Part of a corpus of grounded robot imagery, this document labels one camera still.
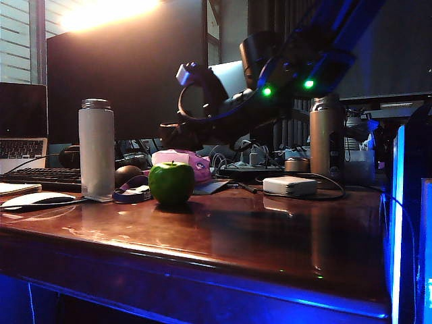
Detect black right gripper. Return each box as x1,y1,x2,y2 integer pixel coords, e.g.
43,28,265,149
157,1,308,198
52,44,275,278
175,65,283,152

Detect green apple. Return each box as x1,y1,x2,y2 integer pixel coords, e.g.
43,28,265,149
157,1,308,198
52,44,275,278
147,161,196,206

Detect white thermos bottle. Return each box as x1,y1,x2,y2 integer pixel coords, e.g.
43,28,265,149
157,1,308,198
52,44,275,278
78,99,115,200

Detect small copper metal cap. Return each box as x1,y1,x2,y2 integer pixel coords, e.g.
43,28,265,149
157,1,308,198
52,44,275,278
283,157,311,173

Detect bronze metal thermos bottle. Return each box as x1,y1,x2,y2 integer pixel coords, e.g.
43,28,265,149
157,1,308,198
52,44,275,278
308,94,345,182

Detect pink face mask pack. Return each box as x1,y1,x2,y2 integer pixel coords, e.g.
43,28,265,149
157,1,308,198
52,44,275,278
151,148,213,185

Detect black power strip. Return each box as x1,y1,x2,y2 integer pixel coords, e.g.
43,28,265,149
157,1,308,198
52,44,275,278
217,163,286,180

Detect large black monitor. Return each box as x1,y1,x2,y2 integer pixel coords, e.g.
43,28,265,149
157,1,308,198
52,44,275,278
46,0,209,145

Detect black round mouse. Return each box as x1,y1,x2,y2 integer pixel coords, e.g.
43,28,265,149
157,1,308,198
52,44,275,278
113,165,144,189

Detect black pen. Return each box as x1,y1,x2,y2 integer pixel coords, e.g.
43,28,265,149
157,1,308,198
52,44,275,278
236,182,258,195

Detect white power adapter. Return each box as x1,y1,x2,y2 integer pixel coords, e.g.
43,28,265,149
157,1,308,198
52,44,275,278
261,176,318,198

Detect black round speaker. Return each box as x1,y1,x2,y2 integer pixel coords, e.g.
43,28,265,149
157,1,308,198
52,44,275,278
58,144,81,169

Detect dark pleated curtain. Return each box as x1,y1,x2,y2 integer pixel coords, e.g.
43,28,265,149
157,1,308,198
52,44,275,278
248,0,321,149

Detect black keyboard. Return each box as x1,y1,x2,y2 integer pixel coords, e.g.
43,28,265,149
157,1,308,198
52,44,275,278
0,167,82,193

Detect silver laptop with dark screen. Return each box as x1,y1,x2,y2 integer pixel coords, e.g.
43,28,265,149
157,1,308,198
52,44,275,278
0,82,49,176

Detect clear plastic container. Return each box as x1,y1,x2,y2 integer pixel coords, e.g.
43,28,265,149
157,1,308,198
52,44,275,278
344,148,375,185

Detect white computer mouse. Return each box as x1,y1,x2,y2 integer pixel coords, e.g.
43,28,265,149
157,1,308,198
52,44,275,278
0,192,77,212

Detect paper notepad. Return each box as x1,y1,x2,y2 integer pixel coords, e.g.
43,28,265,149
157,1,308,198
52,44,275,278
0,182,42,197

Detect white window blinds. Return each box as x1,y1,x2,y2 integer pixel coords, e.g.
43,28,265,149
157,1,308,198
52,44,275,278
0,0,47,85

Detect dark wide screen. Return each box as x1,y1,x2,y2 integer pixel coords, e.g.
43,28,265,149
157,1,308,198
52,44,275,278
332,0,432,101

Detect white charging cable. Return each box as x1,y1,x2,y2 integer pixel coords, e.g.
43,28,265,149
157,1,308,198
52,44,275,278
208,141,241,169

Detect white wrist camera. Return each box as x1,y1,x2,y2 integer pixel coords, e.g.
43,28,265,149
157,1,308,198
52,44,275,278
175,61,199,86

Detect purple lanyard strap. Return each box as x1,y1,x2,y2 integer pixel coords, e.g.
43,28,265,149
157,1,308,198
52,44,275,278
111,175,152,205

